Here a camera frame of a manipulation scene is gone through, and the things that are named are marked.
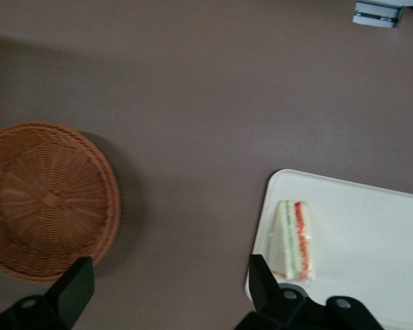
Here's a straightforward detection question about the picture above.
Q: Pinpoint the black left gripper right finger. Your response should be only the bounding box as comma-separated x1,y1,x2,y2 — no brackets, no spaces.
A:
233,254,308,330

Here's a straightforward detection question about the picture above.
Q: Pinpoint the beige plastic tray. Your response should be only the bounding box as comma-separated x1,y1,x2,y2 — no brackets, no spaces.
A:
244,168,413,330

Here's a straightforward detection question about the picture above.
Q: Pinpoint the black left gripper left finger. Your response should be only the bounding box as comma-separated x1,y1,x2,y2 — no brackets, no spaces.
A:
0,256,96,330

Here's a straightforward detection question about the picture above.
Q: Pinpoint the round brown wicker basket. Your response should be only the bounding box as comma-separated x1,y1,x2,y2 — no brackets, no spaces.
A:
0,120,122,285

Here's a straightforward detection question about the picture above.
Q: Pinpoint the triangle sandwich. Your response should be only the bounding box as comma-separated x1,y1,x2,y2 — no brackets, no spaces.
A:
266,199,318,285

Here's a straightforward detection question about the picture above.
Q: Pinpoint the silver metal bracket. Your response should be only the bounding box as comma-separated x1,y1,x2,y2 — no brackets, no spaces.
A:
352,1,405,29

